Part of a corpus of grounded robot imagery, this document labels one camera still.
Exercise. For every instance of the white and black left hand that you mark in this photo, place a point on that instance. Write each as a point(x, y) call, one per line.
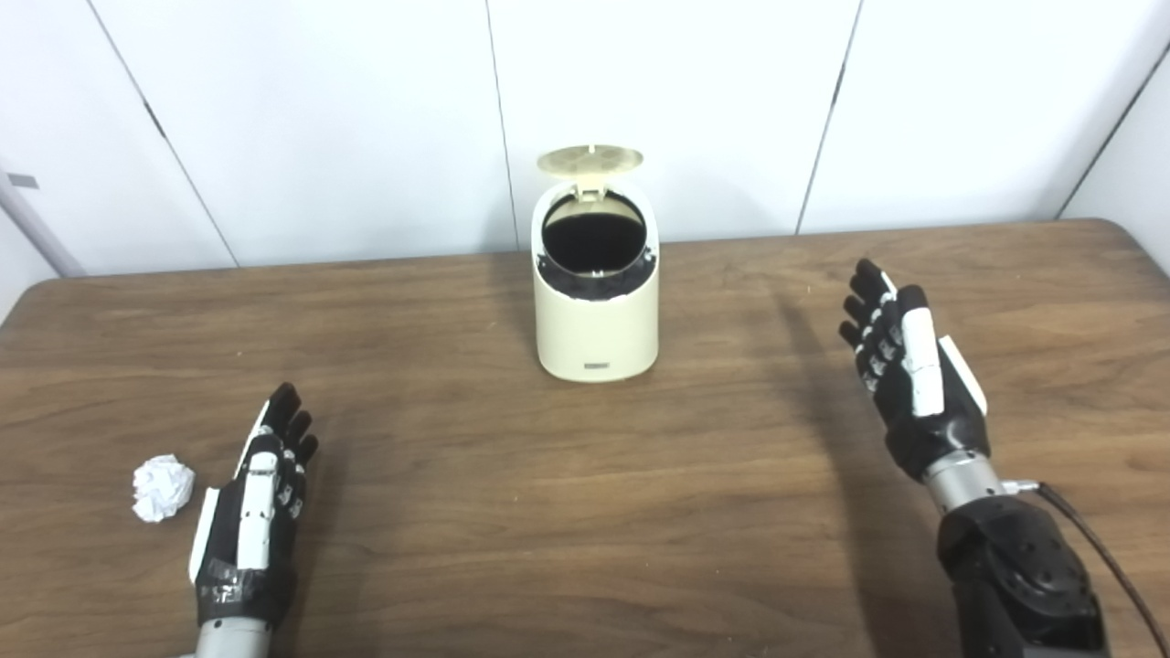
point(224, 557)

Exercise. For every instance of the round cream bin lid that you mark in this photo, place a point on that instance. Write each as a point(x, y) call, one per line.
point(590, 160)

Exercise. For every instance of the small grey post tag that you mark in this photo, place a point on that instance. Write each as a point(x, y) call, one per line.
point(23, 181)

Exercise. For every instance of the cream-colored bin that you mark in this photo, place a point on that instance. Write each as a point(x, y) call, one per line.
point(596, 334)

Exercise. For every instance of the grey wall corner post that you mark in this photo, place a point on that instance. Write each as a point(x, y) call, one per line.
point(41, 233)

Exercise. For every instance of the black bin liner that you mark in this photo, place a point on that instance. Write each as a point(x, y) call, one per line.
point(594, 239)

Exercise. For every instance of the white paper ball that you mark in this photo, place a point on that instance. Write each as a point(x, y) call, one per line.
point(164, 489)

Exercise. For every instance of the white and black right hand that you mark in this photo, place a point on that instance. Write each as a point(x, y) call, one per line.
point(951, 429)

